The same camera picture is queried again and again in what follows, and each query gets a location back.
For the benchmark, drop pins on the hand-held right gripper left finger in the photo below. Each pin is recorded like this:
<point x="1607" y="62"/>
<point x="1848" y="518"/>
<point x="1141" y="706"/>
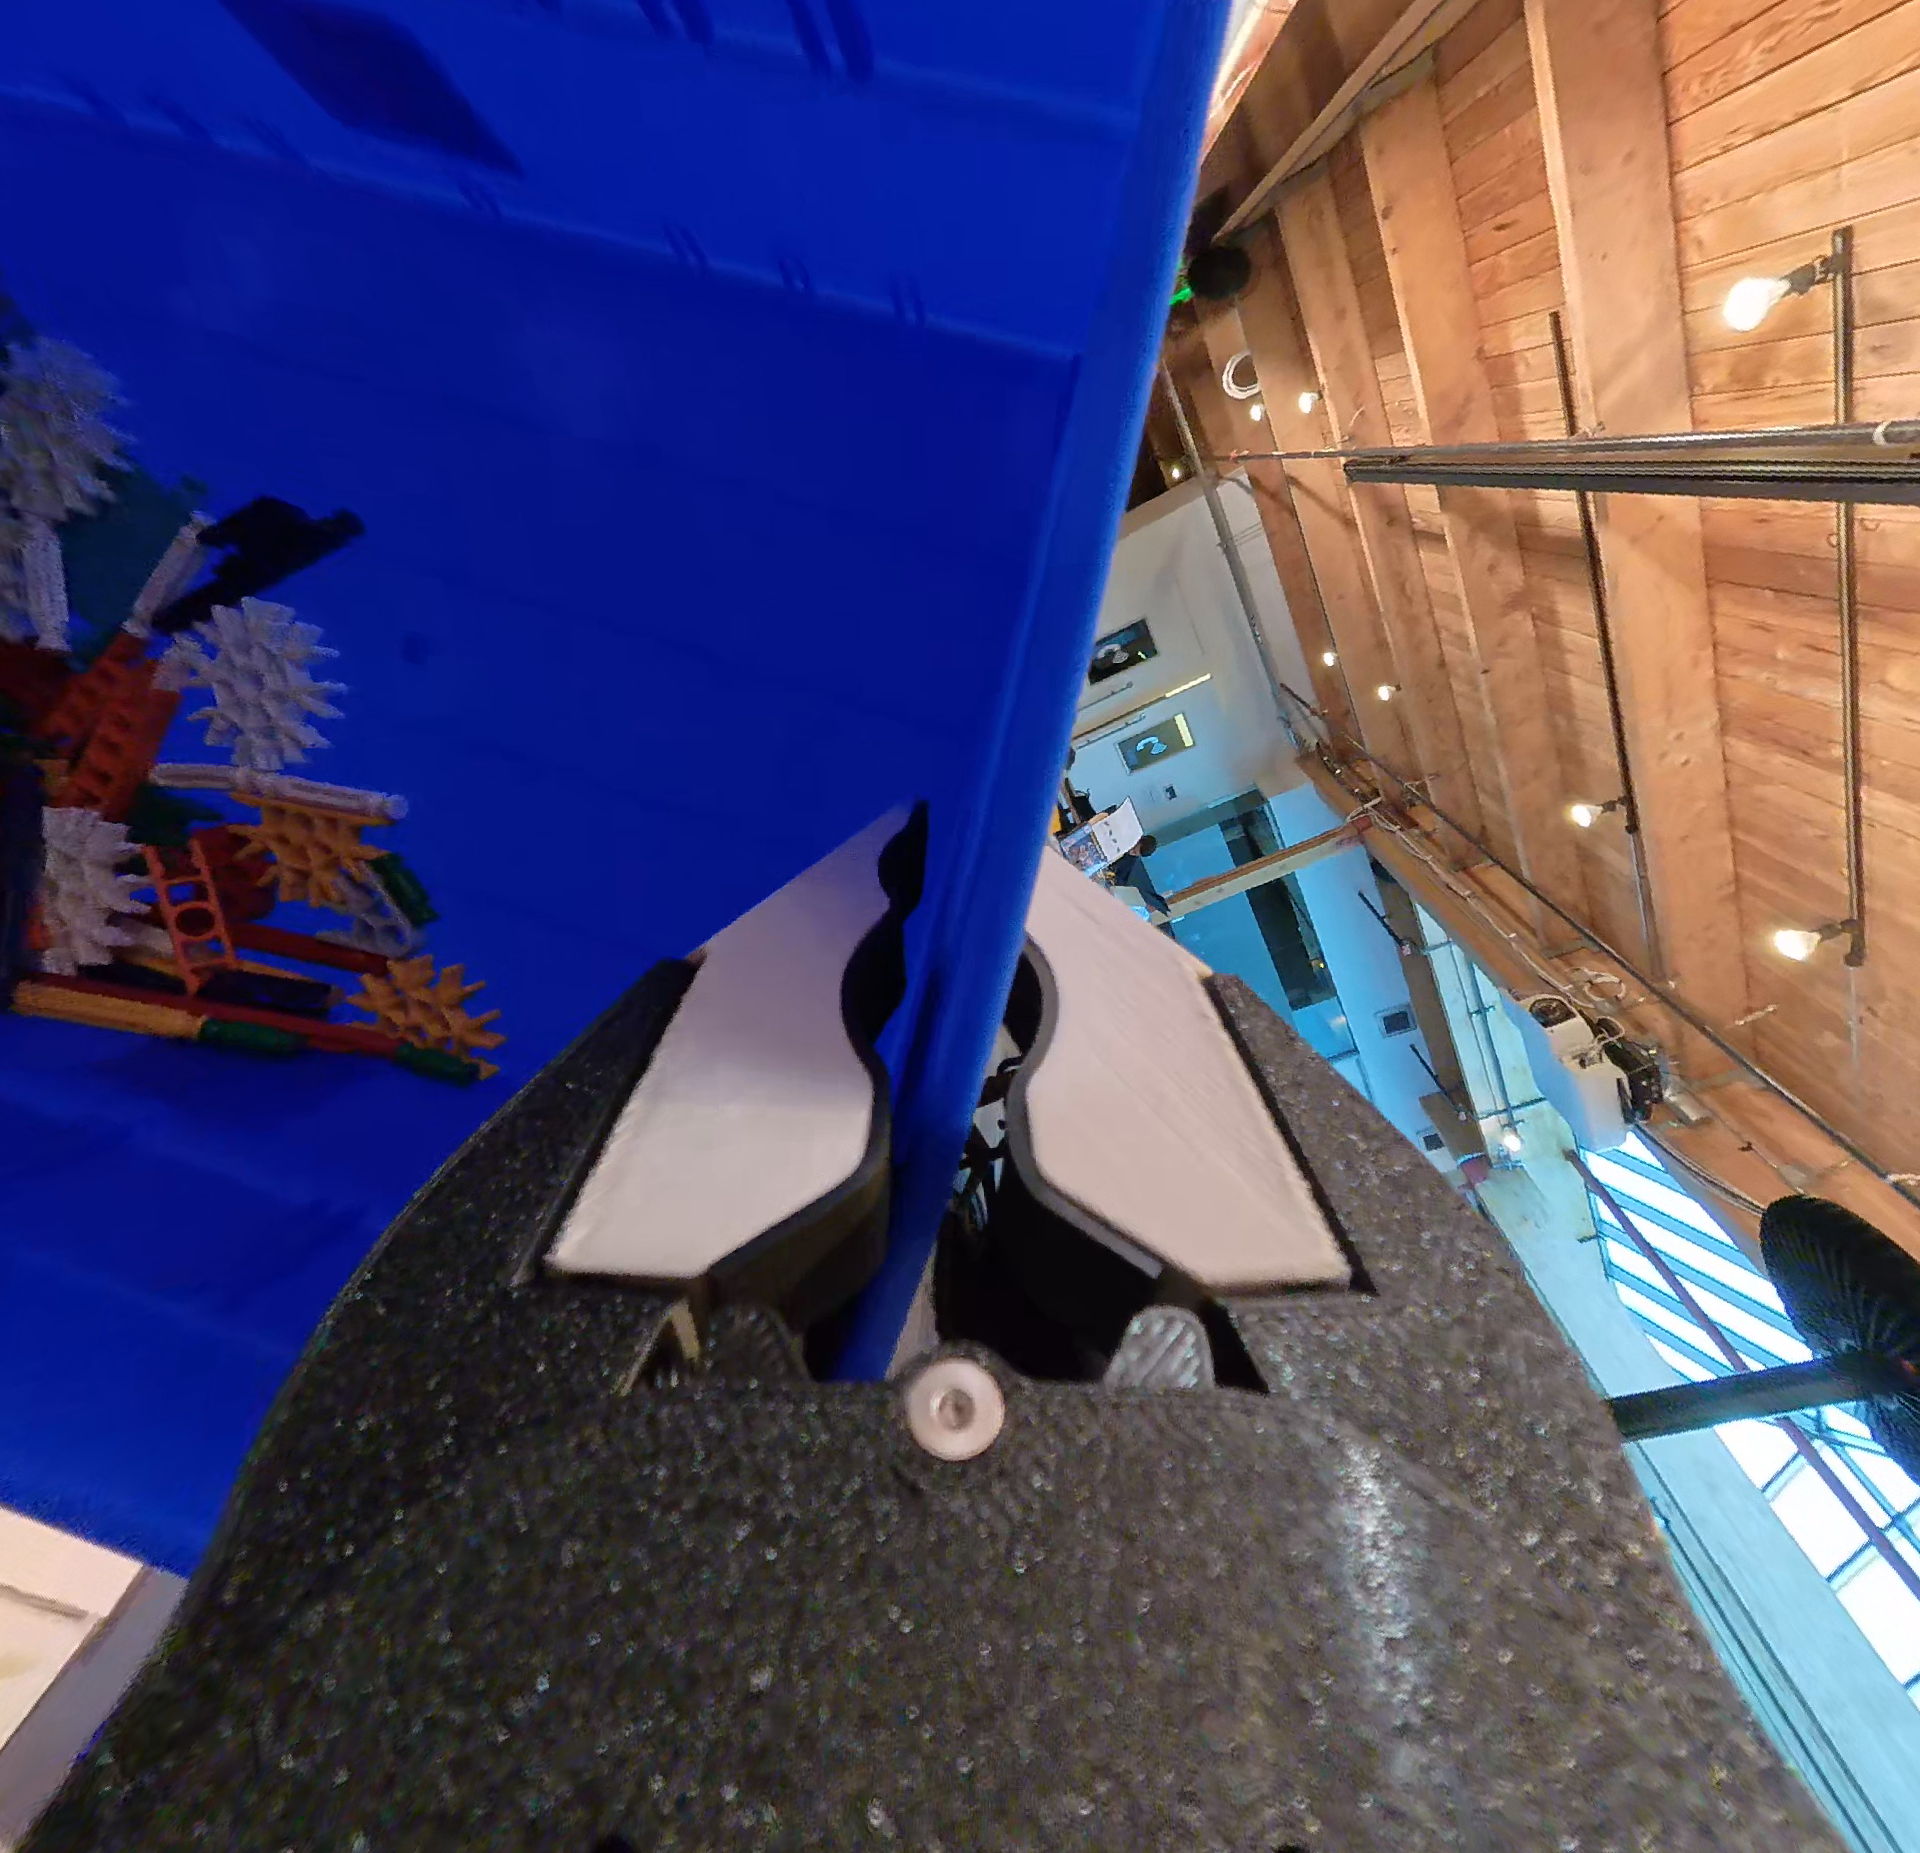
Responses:
<point x="720" y="1120"/>

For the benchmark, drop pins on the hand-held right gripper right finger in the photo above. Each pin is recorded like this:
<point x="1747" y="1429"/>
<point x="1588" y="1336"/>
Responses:
<point x="1170" y="1134"/>

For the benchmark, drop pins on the large blue plastic bin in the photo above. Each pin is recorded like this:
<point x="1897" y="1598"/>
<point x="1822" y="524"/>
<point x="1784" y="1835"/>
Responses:
<point x="675" y="458"/>

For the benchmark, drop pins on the ceiling mounted heater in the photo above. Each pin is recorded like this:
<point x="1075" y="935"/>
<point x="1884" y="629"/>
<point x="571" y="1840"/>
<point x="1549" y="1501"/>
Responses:
<point x="1590" y="1052"/>

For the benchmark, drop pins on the ceiling spotlight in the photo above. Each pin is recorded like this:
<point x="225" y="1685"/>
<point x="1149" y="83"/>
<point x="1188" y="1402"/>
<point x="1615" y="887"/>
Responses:
<point x="1797" y="941"/>
<point x="1748" y="301"/>
<point x="1586" y="813"/>

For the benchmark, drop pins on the pile of plastic construction pieces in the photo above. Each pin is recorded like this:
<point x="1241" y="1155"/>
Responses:
<point x="270" y="683"/>

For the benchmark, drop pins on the black rod stand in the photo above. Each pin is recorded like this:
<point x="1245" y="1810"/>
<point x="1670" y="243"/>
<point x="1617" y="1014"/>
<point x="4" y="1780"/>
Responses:
<point x="1844" y="1269"/>

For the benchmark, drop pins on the ceiling metal pipe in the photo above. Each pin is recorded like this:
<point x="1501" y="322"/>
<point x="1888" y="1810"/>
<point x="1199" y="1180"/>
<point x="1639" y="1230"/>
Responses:
<point x="1650" y="467"/>

